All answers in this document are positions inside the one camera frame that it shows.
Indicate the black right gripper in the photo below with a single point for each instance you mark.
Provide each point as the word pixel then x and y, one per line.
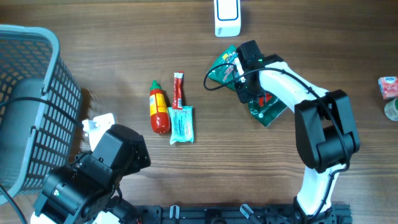
pixel 244 96

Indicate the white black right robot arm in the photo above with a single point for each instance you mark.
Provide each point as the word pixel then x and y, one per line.
pixel 325 130

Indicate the green lid jar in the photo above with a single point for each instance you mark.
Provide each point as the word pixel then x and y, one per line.
pixel 390 110

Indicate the teal wet wipes pack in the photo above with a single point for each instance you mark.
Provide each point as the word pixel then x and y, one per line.
pixel 181 124

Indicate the red small carton box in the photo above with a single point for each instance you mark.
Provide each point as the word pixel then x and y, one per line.
pixel 388 87

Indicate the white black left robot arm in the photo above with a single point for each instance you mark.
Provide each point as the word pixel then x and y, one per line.
pixel 88 190

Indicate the white barcode scanner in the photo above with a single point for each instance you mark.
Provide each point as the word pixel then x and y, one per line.
pixel 227 14

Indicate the green 3M gloves package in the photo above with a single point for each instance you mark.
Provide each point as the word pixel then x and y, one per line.
pixel 264 109

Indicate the red sauce bottle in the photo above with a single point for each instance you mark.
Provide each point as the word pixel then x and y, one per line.
pixel 159 116

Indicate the grey plastic basket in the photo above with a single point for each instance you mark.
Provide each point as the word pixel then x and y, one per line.
pixel 40 105

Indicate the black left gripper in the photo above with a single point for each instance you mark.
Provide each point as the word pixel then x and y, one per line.
pixel 136 163

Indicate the red stick sachet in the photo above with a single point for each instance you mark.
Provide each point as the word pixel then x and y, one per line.
pixel 177 99

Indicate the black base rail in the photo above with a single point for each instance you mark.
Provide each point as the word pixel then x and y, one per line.
pixel 278 213

